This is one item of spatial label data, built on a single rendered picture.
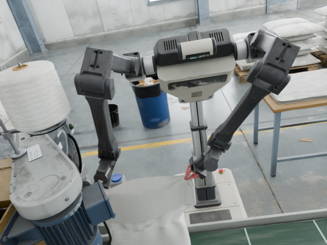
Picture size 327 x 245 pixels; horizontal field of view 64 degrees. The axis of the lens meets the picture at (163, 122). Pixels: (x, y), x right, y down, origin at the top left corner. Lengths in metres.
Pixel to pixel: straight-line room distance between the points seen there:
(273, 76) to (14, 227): 0.85
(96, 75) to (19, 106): 0.22
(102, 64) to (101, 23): 8.41
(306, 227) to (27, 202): 1.58
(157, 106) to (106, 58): 2.58
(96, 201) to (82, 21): 8.66
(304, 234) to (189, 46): 1.30
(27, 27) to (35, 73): 8.96
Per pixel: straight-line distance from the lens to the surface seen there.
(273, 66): 0.83
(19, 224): 0.90
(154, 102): 3.30
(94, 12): 9.18
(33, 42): 9.74
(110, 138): 1.00
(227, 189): 2.21
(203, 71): 1.30
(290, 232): 1.86
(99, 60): 0.80
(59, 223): 0.82
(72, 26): 9.44
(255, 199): 2.51
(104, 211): 0.85
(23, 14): 9.64
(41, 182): 0.79
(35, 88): 0.74
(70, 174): 0.77
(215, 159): 1.04
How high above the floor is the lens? 1.86
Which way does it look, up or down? 31 degrees down
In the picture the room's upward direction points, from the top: 11 degrees counter-clockwise
